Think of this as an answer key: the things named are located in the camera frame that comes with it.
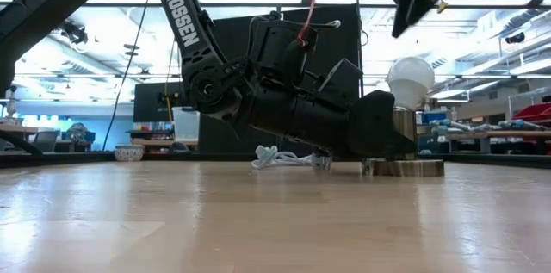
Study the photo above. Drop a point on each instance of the small black ceiling device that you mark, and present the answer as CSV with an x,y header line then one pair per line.
x,y
514,38

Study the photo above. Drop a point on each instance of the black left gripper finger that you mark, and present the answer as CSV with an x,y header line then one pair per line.
x,y
402,144

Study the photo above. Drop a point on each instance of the red zip tie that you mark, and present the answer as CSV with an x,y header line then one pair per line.
x,y
306,23

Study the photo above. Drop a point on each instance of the low shelf with books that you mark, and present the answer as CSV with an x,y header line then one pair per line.
x,y
150,135

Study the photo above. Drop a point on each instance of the row of blue bins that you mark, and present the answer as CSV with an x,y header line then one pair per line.
x,y
430,118

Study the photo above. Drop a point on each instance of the small patterned ceramic bowl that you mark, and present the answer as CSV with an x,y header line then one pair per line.
x,y
129,153

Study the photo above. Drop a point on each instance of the wooden workbench with parts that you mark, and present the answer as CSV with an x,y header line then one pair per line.
x,y
495,135

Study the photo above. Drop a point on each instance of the grey patterned bag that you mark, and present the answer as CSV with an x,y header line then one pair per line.
x,y
77,132

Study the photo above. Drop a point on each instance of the white globe lightbulb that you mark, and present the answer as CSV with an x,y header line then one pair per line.
x,y
411,79

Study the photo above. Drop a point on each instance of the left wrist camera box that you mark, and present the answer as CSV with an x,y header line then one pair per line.
x,y
342,77

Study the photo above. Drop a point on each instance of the clear plastic tub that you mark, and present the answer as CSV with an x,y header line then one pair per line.
x,y
186,124

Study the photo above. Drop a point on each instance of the black ceiling camera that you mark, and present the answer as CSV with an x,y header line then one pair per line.
x,y
73,32

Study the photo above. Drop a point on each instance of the brass lamp socket base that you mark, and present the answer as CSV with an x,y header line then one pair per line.
x,y
404,169

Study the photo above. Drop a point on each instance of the brown desk with black leg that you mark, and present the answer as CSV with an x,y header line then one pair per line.
x,y
17,128

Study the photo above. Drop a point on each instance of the dark mesh chair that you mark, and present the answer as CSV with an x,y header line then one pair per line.
x,y
45,140

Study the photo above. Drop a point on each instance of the black monitor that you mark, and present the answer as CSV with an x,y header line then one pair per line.
x,y
148,103

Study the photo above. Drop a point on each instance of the black aluminium table frame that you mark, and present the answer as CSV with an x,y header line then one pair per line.
x,y
64,159

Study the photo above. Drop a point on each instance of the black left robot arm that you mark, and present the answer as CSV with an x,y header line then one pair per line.
x,y
181,19

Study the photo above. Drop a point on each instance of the red plastic bin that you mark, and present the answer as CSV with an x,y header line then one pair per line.
x,y
536,113

